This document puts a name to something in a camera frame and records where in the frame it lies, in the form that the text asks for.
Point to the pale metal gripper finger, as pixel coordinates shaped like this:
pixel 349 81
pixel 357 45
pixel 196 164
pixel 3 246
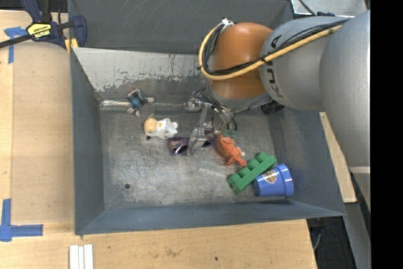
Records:
pixel 192 145
pixel 206 140

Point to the green toy building block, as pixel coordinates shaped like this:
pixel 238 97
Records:
pixel 250 174

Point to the orange furry toy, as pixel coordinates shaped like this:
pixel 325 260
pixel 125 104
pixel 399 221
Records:
pixel 228 148

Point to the grey metal bin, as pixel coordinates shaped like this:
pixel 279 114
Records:
pixel 163 179

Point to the blue plastic cup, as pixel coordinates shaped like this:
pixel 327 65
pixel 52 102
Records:
pixel 277 181

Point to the purple shiny packet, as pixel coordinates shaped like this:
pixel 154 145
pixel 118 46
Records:
pixel 177 145

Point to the small doll in plaid blue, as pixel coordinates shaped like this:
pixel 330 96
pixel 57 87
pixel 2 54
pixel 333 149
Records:
pixel 136 99

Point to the white toy animal, tan head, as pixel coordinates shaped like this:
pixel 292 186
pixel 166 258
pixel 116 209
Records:
pixel 162 128

